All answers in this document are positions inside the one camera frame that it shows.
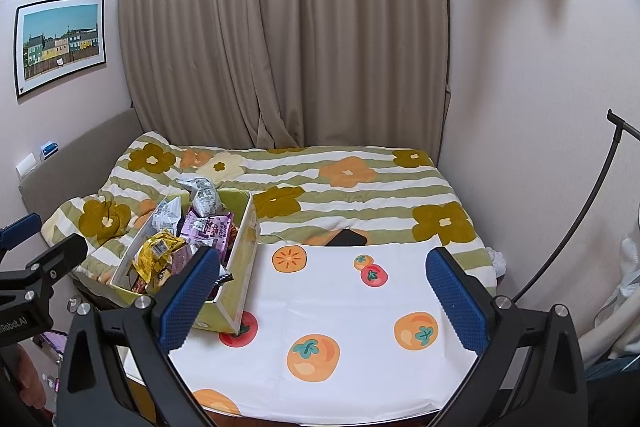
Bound floral striped blanket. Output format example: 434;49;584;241
41;131;498;298

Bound black curved lamp stand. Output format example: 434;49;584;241
512;108;640;303

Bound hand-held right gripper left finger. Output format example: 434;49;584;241
56;247;221;427

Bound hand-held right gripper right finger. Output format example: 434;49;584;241
425;248;589;427

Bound black smartphone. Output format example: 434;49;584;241
324;229;370;249

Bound green cardboard box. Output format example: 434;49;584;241
110;188;261;335

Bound person's left hand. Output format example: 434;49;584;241
12;343;46;408

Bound dark purple snack packet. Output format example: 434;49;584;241
172;243;201;275

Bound silver grey snack packet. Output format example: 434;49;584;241
177;177;223;218

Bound gold snack packet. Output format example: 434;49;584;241
131;229;188;280

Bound white garment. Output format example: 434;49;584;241
585;217;640;365

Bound beige curtain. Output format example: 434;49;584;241
117;0;451;150

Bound framed wall poster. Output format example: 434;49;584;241
14;0;108;99

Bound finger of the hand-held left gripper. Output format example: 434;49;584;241
0;233;89;294
0;213;43;254

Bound smartphone with lit screen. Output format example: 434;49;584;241
42;331;68;355

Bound crumpled white tissue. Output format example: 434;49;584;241
484;247;508;279

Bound grey padded headboard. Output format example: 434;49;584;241
19;107;137;233

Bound fruit print white tablecloth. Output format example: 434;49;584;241
122;243;481;418

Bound blue white snack packet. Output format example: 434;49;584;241
151;197;183;235

